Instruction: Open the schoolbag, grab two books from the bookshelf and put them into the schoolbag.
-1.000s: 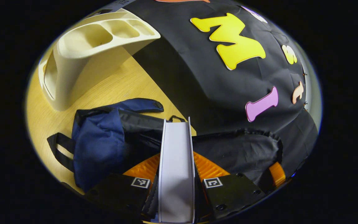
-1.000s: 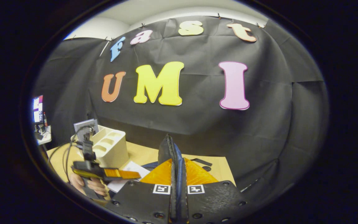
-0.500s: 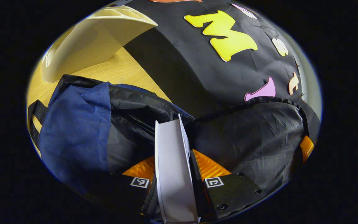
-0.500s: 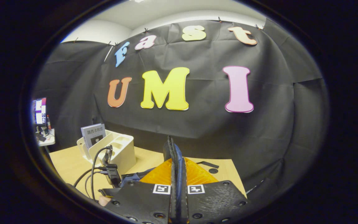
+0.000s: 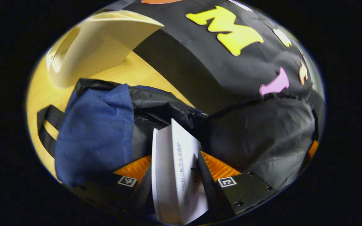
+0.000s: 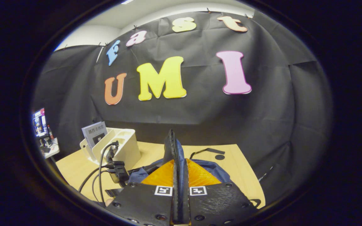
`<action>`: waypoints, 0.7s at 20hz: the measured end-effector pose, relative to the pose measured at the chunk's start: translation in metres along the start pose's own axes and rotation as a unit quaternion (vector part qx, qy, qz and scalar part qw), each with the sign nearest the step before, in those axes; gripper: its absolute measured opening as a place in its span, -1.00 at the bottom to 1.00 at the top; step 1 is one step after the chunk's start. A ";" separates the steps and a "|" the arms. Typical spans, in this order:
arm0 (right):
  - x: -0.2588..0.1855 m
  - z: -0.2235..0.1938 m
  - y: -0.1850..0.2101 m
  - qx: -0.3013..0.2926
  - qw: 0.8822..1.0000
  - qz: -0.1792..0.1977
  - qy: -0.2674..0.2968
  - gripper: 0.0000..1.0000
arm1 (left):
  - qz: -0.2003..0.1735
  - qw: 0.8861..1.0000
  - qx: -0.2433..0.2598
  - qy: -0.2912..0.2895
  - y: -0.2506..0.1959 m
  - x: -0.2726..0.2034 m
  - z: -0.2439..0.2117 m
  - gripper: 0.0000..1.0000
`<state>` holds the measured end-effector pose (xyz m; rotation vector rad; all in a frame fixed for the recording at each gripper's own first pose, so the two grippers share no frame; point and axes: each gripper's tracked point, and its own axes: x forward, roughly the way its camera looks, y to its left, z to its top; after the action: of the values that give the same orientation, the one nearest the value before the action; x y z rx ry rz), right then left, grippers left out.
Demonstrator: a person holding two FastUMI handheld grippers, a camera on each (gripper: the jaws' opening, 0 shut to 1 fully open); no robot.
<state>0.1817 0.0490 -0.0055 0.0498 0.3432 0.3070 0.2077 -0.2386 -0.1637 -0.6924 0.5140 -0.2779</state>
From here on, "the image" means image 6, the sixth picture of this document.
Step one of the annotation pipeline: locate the black backdrop cloth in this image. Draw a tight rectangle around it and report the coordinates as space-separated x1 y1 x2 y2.
32 8 332 201

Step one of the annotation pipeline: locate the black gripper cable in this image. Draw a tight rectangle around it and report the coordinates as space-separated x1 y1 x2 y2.
78 142 118 203

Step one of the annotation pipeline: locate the computer monitor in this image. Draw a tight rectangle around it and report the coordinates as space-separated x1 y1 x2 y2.
32 108 49 138

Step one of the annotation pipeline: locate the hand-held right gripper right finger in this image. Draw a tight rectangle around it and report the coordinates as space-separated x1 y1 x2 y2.
186 159 253 226

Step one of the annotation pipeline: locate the blue schoolbag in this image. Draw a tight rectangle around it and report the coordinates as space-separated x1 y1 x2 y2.
128 129 232 226

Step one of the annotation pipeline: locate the white bookshelf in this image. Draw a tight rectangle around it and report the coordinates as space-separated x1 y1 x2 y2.
80 127 141 171

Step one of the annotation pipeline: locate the white side desk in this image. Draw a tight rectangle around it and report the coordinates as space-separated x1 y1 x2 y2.
40 137 60 159

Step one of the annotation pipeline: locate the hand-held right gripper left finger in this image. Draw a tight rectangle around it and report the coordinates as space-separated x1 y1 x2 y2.
105 159 177 226

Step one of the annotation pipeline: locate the grey-blue cover book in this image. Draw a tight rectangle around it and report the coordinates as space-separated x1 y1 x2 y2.
81 121 108 148

